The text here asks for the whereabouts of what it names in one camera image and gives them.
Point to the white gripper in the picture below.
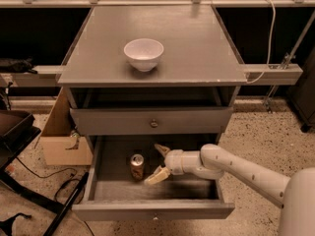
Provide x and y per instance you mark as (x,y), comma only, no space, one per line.
(173,162)

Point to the orange soda can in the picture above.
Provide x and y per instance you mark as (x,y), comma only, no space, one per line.
(137,164)

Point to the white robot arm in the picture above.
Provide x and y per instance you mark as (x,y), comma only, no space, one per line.
(295,195)

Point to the round metal drawer knob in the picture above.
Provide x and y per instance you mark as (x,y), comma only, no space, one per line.
(154,123)

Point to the closed grey top drawer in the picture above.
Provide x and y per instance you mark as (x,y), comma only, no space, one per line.
(136,121)

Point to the open grey middle drawer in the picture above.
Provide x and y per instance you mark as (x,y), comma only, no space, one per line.
(113,194)

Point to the grey wooden drawer cabinet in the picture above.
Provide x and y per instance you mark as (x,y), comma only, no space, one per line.
(189,91)

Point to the black stand leg bar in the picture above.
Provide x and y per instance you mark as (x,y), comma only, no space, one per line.
(70,201)

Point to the cardboard box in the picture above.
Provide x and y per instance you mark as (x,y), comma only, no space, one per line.
(61,142)

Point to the white ceramic bowl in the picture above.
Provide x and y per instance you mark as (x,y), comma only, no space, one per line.
(143,54)

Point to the black tray on stand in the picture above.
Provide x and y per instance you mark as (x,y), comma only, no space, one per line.
(17,131)

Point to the grey metal rail frame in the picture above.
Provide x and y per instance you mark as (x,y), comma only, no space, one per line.
(269,72)

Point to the black bag on rail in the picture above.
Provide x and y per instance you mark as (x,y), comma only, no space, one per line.
(9,65)

